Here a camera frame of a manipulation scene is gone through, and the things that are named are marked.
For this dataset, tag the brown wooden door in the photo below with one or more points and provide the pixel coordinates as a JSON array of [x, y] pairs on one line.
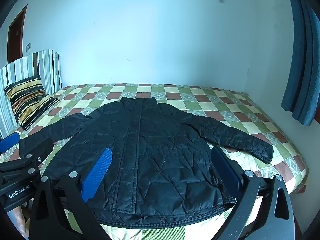
[[16, 35]]

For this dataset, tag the checkered bed sheet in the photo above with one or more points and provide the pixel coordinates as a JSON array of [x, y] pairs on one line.
[[175, 95]]

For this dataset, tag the blue curtain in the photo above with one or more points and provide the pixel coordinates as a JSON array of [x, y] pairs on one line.
[[300, 67]]

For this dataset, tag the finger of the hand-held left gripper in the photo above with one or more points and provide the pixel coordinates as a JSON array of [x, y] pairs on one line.
[[35, 155], [10, 141]]

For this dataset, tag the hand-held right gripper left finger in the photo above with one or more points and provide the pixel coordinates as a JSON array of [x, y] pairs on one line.
[[97, 175]]

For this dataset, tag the blue white striped pillow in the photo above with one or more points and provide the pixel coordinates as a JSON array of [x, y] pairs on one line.
[[47, 65]]

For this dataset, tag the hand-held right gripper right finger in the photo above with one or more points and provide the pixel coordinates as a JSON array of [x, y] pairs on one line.
[[225, 170]]

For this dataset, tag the striped yellow black pillow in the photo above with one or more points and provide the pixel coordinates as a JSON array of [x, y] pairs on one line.
[[27, 100]]

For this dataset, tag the black quilted jacket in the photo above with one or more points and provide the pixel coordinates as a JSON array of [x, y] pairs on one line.
[[162, 155]]

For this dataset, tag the wall switch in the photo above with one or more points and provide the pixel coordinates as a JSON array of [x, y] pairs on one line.
[[28, 46]]

